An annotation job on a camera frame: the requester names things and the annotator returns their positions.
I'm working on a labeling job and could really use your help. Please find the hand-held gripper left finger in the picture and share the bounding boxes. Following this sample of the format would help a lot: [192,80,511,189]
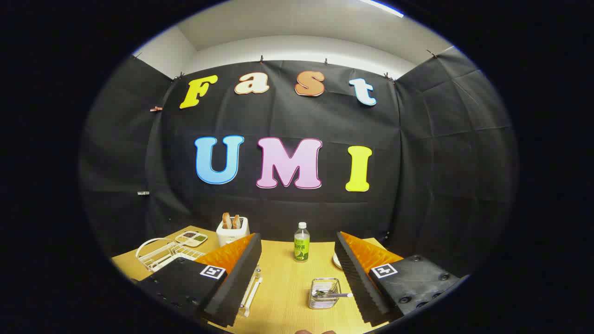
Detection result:
[137,233,263,328]

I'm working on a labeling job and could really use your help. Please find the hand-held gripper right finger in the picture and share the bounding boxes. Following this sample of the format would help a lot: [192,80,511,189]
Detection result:
[334,231,465,328]

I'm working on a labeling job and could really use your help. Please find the metal wire basket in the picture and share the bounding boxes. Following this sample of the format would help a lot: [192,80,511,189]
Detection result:
[309,277,342,310]

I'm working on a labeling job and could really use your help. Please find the white wire dish rack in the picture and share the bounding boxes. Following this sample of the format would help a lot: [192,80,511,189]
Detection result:
[136,238,264,318]

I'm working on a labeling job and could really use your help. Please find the white toaster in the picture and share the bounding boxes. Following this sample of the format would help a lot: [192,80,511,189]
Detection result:
[216,217,251,247]

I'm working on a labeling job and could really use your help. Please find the small compartment tray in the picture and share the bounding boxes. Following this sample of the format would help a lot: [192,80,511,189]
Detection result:
[175,231,208,247]

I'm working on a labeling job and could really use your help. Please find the green label drink bottle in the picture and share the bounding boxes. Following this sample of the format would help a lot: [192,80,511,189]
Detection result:
[293,222,310,263]

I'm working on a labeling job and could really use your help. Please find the black backdrop cloth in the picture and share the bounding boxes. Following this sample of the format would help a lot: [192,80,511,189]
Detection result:
[79,46,518,279]

